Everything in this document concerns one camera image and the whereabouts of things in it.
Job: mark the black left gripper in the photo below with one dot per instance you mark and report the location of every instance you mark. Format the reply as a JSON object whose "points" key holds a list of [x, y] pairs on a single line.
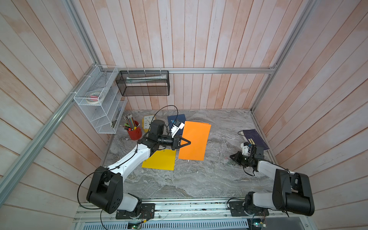
{"points": [[176, 143]]}

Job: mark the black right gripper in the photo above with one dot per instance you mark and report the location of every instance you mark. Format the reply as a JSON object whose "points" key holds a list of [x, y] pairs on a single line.
{"points": [[236, 159]]}

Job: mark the orange paper document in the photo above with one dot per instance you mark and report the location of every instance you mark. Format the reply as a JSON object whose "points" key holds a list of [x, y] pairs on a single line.
{"points": [[197, 133]]}

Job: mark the yellow paper document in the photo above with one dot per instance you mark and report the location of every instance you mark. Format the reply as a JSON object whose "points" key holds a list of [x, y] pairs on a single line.
{"points": [[161, 160]]}

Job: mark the blue paper document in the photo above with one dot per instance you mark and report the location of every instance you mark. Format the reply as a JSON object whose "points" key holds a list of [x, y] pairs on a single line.
{"points": [[180, 117]]}

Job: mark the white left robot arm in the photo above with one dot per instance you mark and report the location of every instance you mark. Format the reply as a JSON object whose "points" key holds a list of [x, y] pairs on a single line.
{"points": [[106, 188]]}

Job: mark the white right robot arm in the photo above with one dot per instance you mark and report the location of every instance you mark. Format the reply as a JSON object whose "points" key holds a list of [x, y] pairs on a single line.
{"points": [[291, 190]]}

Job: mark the dark purple book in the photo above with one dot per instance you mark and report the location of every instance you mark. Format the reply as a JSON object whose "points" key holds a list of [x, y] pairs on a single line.
{"points": [[252, 136]]}

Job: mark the yellow desk clock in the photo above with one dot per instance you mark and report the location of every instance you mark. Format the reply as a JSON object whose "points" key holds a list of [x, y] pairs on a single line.
{"points": [[146, 122]]}

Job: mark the red metal pencil cup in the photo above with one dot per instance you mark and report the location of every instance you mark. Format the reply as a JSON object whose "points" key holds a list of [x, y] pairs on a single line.
{"points": [[136, 132]]}

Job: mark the tape roll in shelf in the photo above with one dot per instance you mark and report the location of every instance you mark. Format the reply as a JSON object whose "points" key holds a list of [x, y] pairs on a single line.
{"points": [[95, 97]]}

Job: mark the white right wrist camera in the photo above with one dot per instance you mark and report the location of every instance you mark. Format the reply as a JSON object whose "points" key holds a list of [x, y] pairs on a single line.
{"points": [[246, 148]]}

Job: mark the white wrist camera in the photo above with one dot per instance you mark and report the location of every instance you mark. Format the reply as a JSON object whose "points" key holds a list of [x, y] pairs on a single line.
{"points": [[177, 128], [246, 148]]}

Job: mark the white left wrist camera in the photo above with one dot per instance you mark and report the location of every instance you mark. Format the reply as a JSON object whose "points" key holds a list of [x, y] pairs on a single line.
{"points": [[177, 128]]}

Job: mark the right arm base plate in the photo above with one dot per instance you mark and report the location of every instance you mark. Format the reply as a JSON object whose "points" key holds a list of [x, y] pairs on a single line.
{"points": [[245, 207]]}

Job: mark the aluminium front rail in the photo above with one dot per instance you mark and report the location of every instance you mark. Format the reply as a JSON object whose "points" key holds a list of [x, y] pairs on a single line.
{"points": [[168, 209]]}

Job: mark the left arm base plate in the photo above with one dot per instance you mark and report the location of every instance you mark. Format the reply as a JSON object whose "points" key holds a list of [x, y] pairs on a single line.
{"points": [[143, 211]]}

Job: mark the black wire mesh basket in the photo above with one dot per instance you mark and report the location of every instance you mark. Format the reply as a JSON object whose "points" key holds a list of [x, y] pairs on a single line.
{"points": [[143, 83]]}

